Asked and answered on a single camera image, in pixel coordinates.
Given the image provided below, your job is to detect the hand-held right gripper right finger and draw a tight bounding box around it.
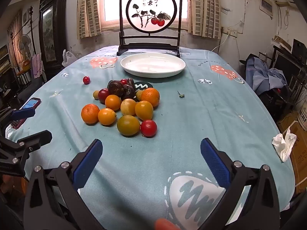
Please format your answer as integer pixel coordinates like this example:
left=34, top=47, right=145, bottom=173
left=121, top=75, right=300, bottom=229
left=200, top=138, right=281, bottom=230

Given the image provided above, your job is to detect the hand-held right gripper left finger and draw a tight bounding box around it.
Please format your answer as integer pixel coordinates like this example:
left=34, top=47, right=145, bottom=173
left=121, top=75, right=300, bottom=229
left=23, top=138, right=106, bottom=230

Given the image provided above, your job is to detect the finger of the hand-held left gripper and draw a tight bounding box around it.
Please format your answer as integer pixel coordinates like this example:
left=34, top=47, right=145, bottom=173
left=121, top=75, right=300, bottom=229
left=0, top=107, right=36, bottom=131
left=0, top=130, right=53, bottom=164

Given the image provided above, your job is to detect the mandarin orange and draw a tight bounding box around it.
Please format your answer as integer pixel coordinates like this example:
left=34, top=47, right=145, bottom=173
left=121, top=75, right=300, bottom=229
left=141, top=88, right=160, bottom=108
left=81, top=103, right=100, bottom=124

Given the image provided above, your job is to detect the orange cherry tomato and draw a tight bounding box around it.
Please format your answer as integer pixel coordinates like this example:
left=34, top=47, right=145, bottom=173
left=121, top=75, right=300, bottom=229
left=105, top=94, right=122, bottom=111
left=97, top=108, right=117, bottom=126
left=135, top=100, right=154, bottom=121

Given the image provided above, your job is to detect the yellow cherry tomato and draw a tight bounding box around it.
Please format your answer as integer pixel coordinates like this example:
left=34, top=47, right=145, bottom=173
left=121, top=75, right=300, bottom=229
left=120, top=99, right=137, bottom=116

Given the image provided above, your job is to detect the large red cherry tomato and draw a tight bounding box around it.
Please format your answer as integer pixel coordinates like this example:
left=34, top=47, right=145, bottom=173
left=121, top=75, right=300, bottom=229
left=140, top=119, right=158, bottom=138

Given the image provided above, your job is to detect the dark red tomato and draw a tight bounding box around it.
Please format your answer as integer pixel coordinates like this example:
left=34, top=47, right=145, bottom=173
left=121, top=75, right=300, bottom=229
left=98, top=88, right=111, bottom=104

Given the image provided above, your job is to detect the white oval plate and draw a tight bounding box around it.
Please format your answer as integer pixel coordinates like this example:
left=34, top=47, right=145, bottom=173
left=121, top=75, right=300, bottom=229
left=120, top=53, right=186, bottom=78

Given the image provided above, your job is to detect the red cased smartphone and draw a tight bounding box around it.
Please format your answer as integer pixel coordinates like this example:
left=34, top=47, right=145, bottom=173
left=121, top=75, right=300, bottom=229
left=11, top=97, right=41, bottom=128

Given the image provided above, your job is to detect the pink hanging cloth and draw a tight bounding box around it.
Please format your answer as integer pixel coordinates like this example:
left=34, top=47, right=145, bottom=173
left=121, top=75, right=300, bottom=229
left=32, top=53, right=43, bottom=79

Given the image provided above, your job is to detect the electric standing fan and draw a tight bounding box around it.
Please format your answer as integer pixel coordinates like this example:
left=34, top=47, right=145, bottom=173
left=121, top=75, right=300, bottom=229
left=18, top=34, right=33, bottom=60

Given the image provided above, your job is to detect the crumpled white tissue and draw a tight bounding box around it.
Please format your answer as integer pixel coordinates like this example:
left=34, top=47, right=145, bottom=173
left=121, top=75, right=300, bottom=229
left=272, top=126, right=297, bottom=163

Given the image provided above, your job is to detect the white plastic bag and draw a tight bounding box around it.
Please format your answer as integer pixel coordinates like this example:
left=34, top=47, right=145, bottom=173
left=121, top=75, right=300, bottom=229
left=62, top=49, right=78, bottom=67

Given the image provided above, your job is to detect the orange blurred object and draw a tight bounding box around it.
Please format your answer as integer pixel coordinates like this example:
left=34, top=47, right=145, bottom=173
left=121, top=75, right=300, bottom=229
left=154, top=218, right=180, bottom=230

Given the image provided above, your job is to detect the dark wooden pole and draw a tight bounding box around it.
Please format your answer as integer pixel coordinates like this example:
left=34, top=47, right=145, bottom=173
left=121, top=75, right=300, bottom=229
left=28, top=6, right=37, bottom=55

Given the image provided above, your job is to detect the cardboard box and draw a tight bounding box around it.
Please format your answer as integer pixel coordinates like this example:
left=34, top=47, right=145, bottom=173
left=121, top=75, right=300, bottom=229
left=281, top=120, right=307, bottom=194

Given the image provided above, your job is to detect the dark wooden cabinet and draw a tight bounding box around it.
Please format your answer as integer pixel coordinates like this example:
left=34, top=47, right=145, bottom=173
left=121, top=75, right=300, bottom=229
left=38, top=0, right=69, bottom=81

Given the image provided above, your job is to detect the white bucket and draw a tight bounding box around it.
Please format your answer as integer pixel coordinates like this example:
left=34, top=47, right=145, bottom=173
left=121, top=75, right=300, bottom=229
left=297, top=105, right=307, bottom=130

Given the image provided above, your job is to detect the blue clothing pile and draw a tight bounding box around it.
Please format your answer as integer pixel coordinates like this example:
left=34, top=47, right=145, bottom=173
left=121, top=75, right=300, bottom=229
left=246, top=56, right=288, bottom=96

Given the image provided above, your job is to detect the black monitor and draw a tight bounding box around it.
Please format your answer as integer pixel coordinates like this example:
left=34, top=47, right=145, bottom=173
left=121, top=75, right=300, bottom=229
left=273, top=49, right=305, bottom=84

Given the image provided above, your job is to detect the beige checked curtain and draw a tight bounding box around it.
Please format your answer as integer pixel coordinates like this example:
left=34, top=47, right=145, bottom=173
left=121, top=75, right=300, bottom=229
left=187, top=0, right=221, bottom=39
left=77, top=0, right=102, bottom=39

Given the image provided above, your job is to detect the black speaker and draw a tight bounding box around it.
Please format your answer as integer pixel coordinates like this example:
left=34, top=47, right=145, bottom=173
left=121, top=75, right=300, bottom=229
left=291, top=38, right=307, bottom=64

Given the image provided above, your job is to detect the bright window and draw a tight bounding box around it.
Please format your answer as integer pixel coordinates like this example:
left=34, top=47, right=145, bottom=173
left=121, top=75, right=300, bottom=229
left=100, top=0, right=191, bottom=31

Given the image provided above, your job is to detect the black chair with painted back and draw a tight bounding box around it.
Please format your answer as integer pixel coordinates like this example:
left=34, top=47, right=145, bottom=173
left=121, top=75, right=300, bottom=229
left=116, top=0, right=183, bottom=58

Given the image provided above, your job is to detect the white wall socket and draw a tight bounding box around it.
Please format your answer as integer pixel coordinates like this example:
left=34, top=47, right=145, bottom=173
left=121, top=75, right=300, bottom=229
left=222, top=27, right=238, bottom=37

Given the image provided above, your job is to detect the framed wall picture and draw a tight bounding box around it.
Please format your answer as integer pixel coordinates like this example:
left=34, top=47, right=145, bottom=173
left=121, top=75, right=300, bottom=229
left=259, top=0, right=274, bottom=19

